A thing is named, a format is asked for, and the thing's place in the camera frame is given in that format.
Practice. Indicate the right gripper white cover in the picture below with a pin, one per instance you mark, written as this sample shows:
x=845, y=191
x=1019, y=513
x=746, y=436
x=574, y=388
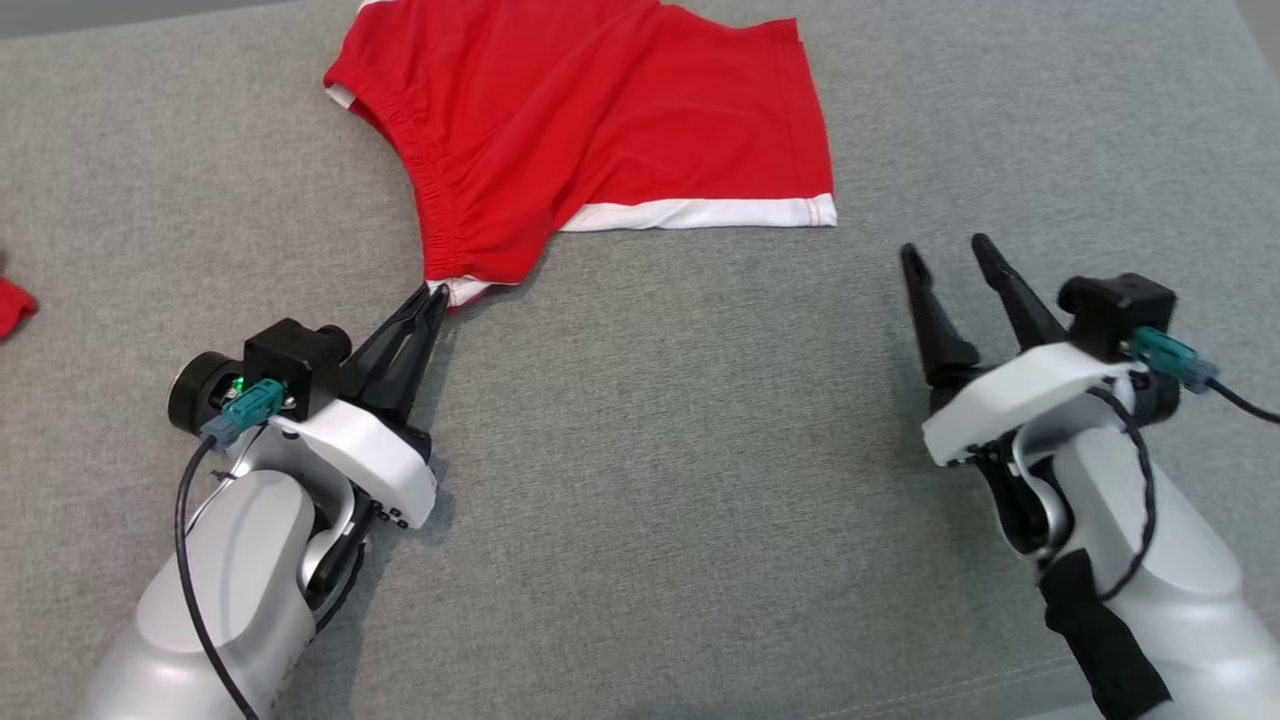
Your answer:
x=1000, y=400

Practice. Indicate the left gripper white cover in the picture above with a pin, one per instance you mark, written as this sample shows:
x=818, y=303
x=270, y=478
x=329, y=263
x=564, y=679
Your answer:
x=370, y=460

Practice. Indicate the red shorts white hem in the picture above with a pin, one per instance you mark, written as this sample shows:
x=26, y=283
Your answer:
x=600, y=120

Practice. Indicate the red and white jersey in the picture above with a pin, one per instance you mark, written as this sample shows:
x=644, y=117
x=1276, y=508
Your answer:
x=12, y=305

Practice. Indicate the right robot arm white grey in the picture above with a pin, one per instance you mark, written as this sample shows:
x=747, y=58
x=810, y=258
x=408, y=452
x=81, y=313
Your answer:
x=1180, y=560

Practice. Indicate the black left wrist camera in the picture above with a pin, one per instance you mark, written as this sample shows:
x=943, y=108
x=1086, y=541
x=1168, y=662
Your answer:
x=295, y=365

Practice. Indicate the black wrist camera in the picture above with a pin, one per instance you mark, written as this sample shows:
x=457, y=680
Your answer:
x=1115, y=310
x=295, y=365

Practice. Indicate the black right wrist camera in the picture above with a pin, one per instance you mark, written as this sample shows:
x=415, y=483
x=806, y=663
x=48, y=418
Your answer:
x=1115, y=310

